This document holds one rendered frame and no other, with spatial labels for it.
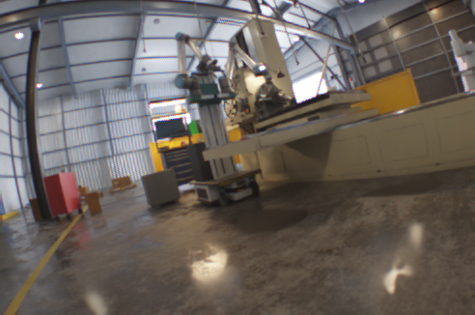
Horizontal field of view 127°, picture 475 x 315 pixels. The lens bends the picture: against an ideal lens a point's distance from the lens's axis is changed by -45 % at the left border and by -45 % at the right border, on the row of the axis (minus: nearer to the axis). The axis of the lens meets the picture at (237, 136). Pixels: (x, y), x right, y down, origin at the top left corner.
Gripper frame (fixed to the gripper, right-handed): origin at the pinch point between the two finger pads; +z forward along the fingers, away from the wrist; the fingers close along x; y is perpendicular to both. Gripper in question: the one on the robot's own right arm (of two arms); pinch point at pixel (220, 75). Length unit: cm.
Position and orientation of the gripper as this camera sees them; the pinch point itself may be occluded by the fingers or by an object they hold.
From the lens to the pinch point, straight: 227.1
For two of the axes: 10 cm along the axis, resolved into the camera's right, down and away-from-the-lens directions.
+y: -4.7, 5.6, 6.8
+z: 5.6, 7.9, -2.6
